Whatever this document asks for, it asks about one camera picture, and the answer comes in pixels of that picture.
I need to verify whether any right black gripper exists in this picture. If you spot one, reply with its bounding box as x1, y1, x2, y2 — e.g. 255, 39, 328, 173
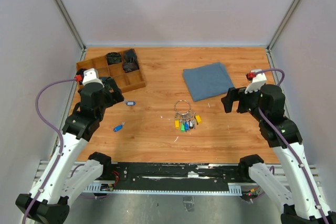
222, 83, 266, 121

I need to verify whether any key with light blue tag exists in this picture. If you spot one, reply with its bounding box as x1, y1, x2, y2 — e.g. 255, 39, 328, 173
124, 100, 136, 106

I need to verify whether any key with dark blue tag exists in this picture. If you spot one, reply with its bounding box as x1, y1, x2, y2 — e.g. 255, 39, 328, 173
113, 122, 125, 132

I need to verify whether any large keyring with tagged keys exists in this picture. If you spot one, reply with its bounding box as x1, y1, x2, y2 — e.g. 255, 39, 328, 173
174, 100, 203, 133

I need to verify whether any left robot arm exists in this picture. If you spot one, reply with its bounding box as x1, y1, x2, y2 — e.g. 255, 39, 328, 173
15, 77, 124, 223

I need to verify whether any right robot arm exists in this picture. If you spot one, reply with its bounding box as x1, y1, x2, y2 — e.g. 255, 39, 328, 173
221, 84, 335, 223

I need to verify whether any wooden compartment tray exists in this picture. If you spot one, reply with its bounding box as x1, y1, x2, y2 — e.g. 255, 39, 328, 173
76, 47, 146, 93

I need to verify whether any folded blue towel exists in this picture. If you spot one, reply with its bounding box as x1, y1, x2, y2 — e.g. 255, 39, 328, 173
182, 62, 234, 102

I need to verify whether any rolled brown-black tie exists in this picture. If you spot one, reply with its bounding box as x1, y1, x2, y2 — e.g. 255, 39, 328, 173
122, 62, 139, 73

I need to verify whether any rolled dark tie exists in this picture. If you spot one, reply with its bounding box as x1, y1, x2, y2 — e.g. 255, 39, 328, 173
106, 52, 122, 65

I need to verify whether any rolled black tie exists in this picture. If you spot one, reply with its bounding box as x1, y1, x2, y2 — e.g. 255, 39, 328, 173
124, 49, 138, 63

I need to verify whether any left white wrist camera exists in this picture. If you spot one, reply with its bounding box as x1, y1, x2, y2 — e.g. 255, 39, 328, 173
80, 68, 103, 86

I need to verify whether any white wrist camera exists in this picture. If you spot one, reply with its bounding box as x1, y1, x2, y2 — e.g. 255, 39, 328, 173
245, 69, 267, 94
80, 68, 103, 86

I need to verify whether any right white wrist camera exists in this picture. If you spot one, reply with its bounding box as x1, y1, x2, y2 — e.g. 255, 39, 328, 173
245, 69, 267, 94

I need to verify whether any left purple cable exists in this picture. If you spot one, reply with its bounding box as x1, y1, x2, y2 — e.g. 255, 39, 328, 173
20, 78, 82, 224

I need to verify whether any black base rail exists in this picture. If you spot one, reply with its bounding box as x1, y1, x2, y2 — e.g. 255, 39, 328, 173
81, 162, 271, 193

